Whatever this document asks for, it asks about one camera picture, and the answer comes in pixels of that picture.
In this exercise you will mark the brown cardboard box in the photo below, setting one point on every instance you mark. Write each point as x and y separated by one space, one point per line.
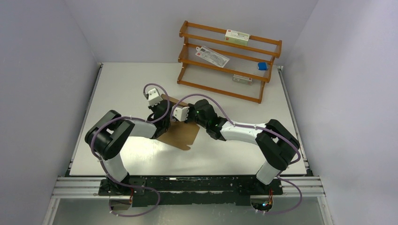
180 135

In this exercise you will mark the green white box shelf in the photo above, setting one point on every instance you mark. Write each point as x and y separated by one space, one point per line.
242 79
236 37

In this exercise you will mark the green white box top shelf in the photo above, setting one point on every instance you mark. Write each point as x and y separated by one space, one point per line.
236 37

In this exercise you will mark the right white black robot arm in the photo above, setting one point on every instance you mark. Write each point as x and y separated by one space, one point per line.
277 144

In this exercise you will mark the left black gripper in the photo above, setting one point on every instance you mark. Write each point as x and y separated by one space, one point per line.
152 108

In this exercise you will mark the clear plastic packet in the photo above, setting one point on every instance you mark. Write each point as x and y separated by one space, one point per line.
211 56

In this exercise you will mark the aluminium frame rail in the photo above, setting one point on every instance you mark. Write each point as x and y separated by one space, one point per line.
88 187

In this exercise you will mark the small blue object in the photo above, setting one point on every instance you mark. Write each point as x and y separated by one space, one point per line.
263 66

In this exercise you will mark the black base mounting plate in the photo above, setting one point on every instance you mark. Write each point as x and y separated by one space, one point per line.
185 190

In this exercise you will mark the green white box bottom shelf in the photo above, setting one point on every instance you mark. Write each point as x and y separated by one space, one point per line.
242 79

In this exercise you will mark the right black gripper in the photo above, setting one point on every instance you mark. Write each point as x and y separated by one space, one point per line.
191 108

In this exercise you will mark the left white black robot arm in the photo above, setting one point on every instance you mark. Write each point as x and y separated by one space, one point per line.
108 136

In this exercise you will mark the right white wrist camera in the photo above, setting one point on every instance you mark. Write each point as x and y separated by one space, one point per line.
180 113

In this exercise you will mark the orange wooden shelf rack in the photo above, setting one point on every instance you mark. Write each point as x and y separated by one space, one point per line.
200 74

